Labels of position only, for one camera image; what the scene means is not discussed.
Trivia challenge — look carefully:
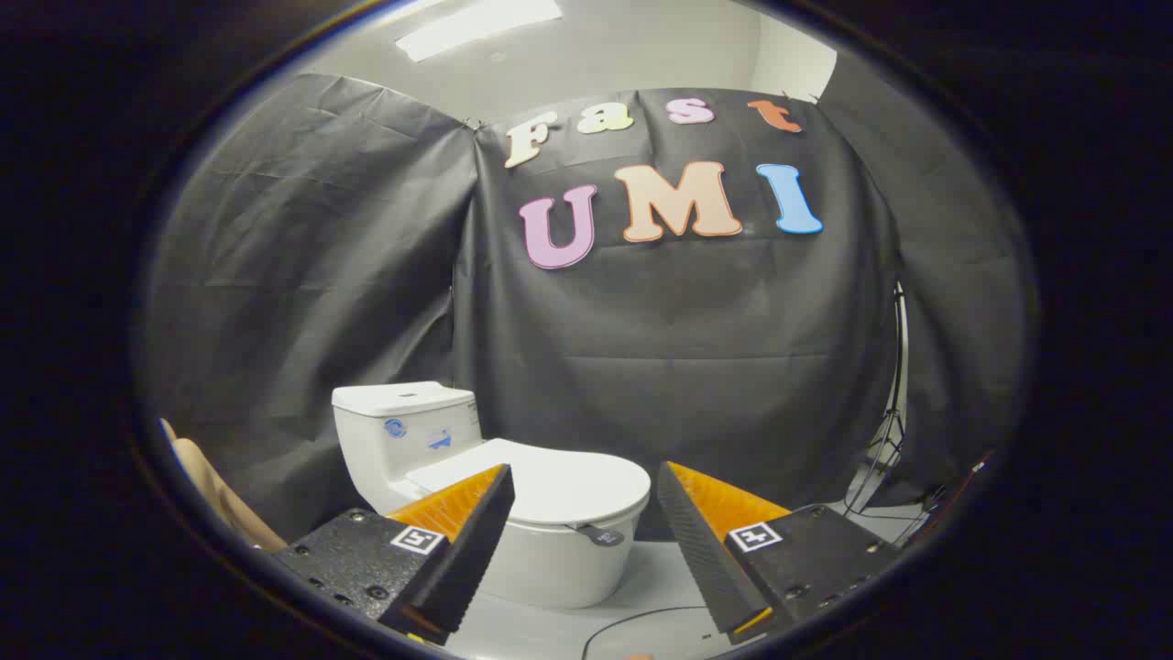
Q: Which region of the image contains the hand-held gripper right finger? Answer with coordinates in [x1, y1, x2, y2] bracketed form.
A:
[656, 461, 904, 643]

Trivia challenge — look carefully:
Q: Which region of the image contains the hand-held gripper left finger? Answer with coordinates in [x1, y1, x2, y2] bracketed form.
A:
[272, 463, 516, 647]

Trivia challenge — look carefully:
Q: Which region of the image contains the white ceramic toilet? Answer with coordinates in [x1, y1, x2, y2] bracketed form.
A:
[332, 381, 652, 610]

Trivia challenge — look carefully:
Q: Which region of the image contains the black backdrop cloth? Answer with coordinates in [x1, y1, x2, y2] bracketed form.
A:
[137, 50, 1036, 551]

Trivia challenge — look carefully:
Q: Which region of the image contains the beige curved object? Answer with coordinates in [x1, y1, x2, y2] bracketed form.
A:
[160, 419, 287, 553]

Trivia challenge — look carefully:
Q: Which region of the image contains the thin metal tripod stand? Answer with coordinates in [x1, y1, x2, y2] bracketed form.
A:
[843, 280, 910, 514]

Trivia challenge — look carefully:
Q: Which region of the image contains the black floor cable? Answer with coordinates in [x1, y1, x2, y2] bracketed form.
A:
[581, 605, 711, 660]

